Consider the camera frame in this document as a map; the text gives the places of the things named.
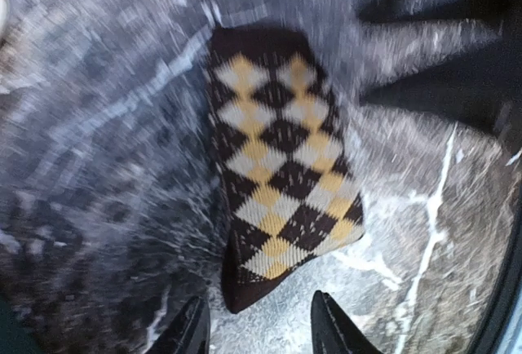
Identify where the brown black checkered sock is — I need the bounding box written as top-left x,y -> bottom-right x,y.
206,26 -> 365,313

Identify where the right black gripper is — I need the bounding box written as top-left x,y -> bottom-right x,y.
360,0 -> 521,142

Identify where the black front rail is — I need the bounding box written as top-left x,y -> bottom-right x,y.
473,196 -> 521,353

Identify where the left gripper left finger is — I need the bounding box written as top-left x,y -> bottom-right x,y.
148,296 -> 210,354

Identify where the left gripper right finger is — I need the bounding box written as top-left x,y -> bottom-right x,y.
311,290 -> 381,354

